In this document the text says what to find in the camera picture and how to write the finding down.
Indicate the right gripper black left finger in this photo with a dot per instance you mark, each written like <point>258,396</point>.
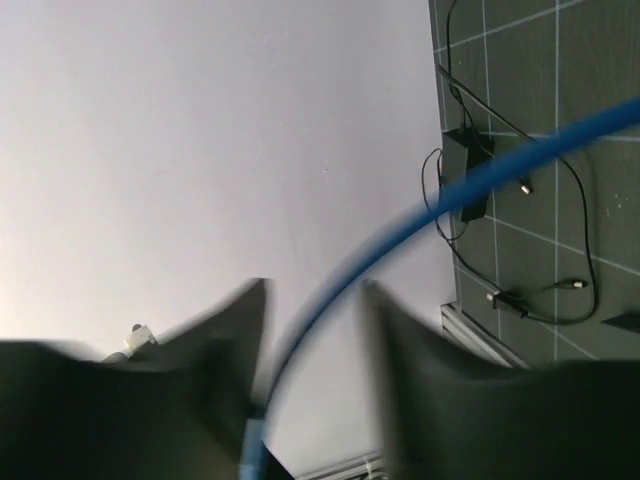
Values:
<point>176,408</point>

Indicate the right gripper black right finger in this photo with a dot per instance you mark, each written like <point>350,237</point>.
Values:
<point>447,413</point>

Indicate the black network switch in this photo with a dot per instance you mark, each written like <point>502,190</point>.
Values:
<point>629,322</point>

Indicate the black grid work mat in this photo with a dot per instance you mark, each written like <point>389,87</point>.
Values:
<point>545,260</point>

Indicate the black power adapter left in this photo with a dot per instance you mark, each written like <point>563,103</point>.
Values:
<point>463,150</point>

